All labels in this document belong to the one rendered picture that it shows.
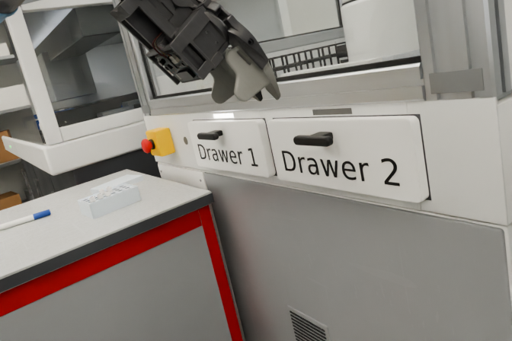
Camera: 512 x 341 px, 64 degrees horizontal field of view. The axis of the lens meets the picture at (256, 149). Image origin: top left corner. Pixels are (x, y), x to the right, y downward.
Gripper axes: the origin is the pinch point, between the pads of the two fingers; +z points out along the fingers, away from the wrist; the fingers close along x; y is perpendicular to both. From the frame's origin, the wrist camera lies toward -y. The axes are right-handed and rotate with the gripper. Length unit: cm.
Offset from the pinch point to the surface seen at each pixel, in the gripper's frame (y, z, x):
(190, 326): 34, 41, -43
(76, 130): 5, 4, -112
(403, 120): -3.5, 11.0, 13.4
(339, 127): -3.0, 11.8, 2.8
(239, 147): -0.6, 15.1, -25.0
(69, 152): 13, 7, -112
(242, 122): -3.5, 11.1, -22.0
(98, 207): 23, 9, -55
